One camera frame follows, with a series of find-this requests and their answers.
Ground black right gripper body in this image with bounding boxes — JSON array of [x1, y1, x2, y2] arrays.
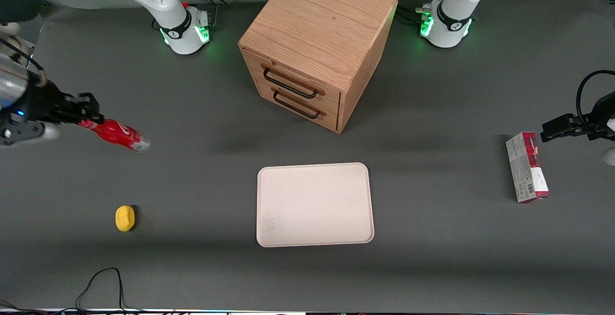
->
[[0, 82, 69, 131]]

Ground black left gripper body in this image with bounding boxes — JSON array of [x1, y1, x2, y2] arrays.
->
[[572, 91, 615, 142]]

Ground red coke bottle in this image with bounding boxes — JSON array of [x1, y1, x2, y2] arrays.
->
[[78, 119, 151, 153]]

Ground cream rectangular tray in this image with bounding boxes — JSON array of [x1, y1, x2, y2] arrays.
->
[[257, 162, 375, 248]]

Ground red grey carton box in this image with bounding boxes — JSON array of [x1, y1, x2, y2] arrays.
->
[[505, 132, 551, 204]]

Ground yellow lemon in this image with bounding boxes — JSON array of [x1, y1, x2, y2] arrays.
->
[[115, 205, 136, 232]]

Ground wooden drawer cabinet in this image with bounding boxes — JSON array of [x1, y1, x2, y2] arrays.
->
[[238, 0, 399, 134]]

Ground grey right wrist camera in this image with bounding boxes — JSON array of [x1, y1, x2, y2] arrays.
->
[[0, 120, 61, 146]]

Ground black looped gripper cable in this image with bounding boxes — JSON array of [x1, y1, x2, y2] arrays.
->
[[576, 70, 615, 124]]

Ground black right arm wrist cable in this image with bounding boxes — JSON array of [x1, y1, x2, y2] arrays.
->
[[0, 38, 46, 87]]

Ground black cable at table edge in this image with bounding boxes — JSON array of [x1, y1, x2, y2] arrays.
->
[[0, 267, 154, 315]]

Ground black left arm base cables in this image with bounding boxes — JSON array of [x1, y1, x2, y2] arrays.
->
[[396, 0, 450, 26]]

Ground black drawer handle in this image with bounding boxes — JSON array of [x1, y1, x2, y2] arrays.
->
[[272, 89, 327, 120], [261, 65, 326, 99]]

